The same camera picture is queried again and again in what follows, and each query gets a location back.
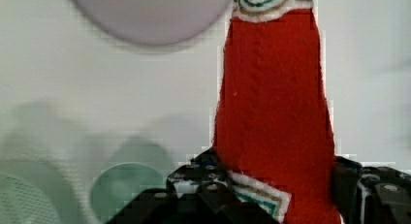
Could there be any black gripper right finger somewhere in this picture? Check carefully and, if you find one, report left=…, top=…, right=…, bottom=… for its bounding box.
left=332, top=156, right=411, bottom=224

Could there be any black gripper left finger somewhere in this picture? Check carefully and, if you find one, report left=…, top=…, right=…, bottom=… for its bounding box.
left=105, top=148, right=280, bottom=224

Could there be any green oval strainer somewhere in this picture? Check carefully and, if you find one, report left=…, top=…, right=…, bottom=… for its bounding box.
left=0, top=160, right=85, bottom=224

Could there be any red plush ketchup bottle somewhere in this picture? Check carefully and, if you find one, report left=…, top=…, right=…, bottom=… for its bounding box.
left=213, top=0, right=341, bottom=224

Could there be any green mug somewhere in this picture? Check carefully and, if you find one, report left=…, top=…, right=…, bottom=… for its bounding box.
left=89, top=137, right=174, bottom=224

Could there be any grey round plate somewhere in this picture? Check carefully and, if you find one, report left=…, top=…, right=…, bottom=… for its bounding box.
left=71, top=0, right=232, bottom=47

